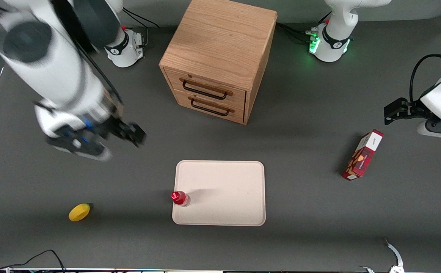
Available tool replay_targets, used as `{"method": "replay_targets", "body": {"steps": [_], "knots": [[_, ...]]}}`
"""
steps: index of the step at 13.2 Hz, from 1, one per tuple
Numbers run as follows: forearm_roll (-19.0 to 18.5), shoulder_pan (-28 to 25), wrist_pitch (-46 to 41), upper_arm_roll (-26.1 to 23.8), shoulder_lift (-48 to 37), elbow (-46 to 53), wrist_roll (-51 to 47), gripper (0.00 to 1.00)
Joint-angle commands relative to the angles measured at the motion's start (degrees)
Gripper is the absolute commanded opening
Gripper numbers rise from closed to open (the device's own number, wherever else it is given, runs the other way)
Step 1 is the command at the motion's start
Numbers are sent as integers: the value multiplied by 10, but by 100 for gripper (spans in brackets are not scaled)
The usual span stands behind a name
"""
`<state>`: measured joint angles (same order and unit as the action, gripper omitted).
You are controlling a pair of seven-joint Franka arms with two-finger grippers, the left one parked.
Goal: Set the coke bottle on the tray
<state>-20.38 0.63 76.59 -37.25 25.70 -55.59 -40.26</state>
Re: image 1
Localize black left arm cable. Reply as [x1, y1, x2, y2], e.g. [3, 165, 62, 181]
[410, 34, 441, 104]

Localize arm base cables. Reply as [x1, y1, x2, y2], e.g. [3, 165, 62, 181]
[122, 8, 161, 50]
[276, 11, 333, 44]

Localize beige plastic tray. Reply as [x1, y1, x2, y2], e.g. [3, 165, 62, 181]
[172, 160, 267, 227]

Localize yellow lemon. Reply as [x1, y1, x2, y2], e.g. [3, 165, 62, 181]
[68, 203, 91, 222]

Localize wooden drawer front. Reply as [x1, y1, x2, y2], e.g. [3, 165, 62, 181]
[165, 68, 247, 111]
[173, 89, 245, 124]

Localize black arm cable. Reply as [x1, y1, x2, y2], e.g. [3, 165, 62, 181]
[77, 45, 124, 108]
[410, 34, 441, 104]

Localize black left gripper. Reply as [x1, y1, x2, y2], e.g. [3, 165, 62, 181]
[384, 97, 433, 126]

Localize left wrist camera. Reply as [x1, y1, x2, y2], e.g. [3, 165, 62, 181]
[417, 119, 441, 141]

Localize black drawer handle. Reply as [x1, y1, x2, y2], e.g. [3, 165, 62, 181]
[182, 79, 229, 100]
[190, 97, 231, 117]

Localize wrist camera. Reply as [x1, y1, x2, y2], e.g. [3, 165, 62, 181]
[417, 119, 441, 141]
[45, 127, 113, 162]

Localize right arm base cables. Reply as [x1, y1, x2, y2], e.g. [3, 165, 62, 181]
[122, 8, 161, 50]

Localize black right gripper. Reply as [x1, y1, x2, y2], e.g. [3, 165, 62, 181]
[88, 115, 147, 149]

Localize red coke bottle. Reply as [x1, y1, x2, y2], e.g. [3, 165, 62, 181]
[171, 191, 191, 207]

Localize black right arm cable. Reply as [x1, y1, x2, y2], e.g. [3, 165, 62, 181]
[77, 45, 124, 108]

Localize red cracker box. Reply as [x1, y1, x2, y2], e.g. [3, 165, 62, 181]
[342, 129, 384, 181]

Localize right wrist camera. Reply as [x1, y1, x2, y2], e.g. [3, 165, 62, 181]
[45, 127, 113, 162]

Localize white plastic strap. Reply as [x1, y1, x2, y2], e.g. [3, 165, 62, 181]
[360, 237, 405, 273]

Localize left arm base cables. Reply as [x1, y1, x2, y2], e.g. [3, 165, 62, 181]
[276, 11, 333, 44]

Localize wooden drawer cabinet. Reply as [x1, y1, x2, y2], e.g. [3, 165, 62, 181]
[159, 0, 278, 125]

